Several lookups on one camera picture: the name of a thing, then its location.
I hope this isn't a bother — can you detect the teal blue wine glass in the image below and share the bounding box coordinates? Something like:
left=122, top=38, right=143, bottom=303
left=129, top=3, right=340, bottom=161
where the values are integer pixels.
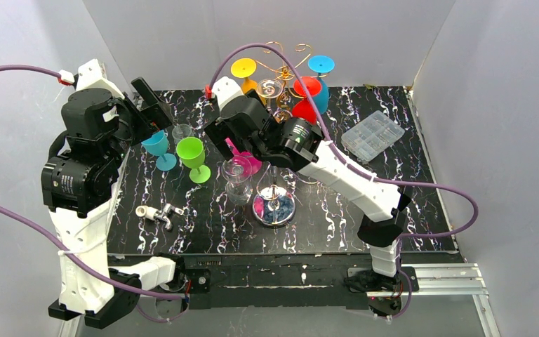
left=141, top=130, right=177, bottom=171

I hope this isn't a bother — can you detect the clear patterned wine glass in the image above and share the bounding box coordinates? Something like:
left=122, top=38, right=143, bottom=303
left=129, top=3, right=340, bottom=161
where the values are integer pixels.
left=171, top=124, right=194, bottom=145

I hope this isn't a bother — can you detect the pink wine glass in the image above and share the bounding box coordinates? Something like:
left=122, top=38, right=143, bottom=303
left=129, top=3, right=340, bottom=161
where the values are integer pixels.
left=225, top=138, right=262, bottom=177

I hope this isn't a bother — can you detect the green wine glass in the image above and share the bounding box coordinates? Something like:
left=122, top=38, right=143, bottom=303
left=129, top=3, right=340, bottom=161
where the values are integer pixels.
left=176, top=137, right=211, bottom=184

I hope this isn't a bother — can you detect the clear wine glass front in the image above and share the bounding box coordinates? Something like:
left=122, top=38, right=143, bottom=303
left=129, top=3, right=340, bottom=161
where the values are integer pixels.
left=221, top=157, right=253, bottom=206

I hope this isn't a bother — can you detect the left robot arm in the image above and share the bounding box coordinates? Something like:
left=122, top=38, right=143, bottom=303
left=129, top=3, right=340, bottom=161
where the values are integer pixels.
left=41, top=77, right=182, bottom=329

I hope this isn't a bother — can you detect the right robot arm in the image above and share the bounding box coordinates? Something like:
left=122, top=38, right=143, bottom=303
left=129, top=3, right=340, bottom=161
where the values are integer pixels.
left=205, top=88, right=411, bottom=277

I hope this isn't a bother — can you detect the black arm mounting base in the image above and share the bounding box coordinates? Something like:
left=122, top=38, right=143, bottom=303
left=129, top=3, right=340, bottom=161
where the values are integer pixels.
left=170, top=253, right=420, bottom=316

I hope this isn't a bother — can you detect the clear wine glass rear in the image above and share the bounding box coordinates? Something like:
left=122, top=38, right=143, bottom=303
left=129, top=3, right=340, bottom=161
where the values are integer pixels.
left=256, top=79, right=284, bottom=116

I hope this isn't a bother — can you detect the yellow orange wine glass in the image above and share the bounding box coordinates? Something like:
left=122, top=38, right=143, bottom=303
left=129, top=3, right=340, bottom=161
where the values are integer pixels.
left=230, top=58, right=258, bottom=94

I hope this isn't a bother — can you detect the red wine glass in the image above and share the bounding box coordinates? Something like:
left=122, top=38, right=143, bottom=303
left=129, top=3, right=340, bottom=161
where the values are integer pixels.
left=291, top=76, right=322, bottom=124

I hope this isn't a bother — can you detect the blue wine glass rear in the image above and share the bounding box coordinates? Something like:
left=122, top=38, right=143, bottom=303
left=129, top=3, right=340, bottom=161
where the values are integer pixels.
left=307, top=55, right=335, bottom=114

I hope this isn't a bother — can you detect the chrome faucet tap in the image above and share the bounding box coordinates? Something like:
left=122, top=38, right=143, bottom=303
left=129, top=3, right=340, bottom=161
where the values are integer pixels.
left=135, top=203, right=185, bottom=232

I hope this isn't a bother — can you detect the clear plastic screw box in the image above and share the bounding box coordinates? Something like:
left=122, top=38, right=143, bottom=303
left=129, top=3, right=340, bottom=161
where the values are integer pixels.
left=341, top=111, right=405, bottom=164

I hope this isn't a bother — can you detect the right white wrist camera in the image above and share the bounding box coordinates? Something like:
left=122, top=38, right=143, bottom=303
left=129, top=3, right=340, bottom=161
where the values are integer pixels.
left=211, top=76, right=244, bottom=111

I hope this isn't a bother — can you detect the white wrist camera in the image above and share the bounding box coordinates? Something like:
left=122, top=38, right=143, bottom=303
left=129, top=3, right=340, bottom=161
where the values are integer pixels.
left=58, top=58, right=125, bottom=98
left=211, top=76, right=244, bottom=111

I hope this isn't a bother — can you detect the gold wire glass rack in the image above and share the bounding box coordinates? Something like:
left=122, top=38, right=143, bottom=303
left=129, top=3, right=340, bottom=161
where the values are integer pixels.
left=255, top=44, right=313, bottom=107

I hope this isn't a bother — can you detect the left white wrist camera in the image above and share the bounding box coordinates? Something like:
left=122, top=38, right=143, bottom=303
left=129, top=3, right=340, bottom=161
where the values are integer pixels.
left=58, top=58, right=125, bottom=98

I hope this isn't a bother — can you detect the silver wire glass rack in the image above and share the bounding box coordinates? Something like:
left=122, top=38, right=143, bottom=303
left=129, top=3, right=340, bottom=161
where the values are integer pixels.
left=222, top=107, right=326, bottom=229

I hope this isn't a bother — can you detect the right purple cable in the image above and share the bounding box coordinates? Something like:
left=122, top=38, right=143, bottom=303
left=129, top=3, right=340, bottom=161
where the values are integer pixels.
left=208, top=42, right=479, bottom=319

